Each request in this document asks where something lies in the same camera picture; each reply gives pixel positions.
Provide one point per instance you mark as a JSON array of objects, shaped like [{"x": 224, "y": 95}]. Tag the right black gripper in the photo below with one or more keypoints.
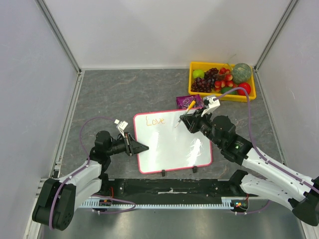
[{"x": 193, "y": 121}]

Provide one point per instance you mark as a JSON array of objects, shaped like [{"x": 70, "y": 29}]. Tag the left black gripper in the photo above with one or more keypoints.
[{"x": 133, "y": 147}]

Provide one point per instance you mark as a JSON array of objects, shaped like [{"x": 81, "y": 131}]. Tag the orange capped marker pen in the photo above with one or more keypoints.
[{"x": 191, "y": 105}]

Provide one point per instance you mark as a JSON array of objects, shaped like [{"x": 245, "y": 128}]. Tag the pink framed whiteboard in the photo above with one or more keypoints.
[{"x": 171, "y": 145}]

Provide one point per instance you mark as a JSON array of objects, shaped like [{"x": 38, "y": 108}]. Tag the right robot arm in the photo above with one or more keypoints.
[{"x": 291, "y": 189}]

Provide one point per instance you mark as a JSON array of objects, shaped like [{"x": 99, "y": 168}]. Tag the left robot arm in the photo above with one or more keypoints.
[{"x": 60, "y": 198}]

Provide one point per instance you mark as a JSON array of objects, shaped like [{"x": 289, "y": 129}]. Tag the purple snack bag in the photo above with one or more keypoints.
[{"x": 184, "y": 101}]

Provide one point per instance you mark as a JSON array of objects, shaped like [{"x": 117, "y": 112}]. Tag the dark purple grape bunch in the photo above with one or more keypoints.
[{"x": 204, "y": 85}]

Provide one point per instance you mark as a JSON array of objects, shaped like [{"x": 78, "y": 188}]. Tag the green mango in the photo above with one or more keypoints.
[{"x": 228, "y": 90}]

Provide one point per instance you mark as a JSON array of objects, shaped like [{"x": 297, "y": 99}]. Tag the green apple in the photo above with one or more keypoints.
[{"x": 198, "y": 73}]

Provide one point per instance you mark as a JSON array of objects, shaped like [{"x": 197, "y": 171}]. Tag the red peach cluster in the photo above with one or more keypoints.
[{"x": 223, "y": 80}]

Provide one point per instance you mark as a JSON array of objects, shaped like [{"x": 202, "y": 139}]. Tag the red apple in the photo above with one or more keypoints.
[{"x": 244, "y": 88}]

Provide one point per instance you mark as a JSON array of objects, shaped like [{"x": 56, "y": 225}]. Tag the green netted melon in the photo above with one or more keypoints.
[{"x": 241, "y": 73}]

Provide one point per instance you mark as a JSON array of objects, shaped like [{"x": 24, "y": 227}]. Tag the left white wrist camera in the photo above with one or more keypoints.
[{"x": 121, "y": 125}]

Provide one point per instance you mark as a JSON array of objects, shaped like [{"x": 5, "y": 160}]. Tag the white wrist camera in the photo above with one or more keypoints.
[
  {"x": 121, "y": 125},
  {"x": 211, "y": 103}
]

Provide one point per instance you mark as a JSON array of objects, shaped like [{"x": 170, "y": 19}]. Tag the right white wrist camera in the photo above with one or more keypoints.
[{"x": 211, "y": 103}]

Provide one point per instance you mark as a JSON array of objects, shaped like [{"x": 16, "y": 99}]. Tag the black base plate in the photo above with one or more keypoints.
[{"x": 170, "y": 191}]

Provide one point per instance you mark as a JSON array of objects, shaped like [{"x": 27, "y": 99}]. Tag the light blue cable duct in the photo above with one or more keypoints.
[{"x": 98, "y": 203}]

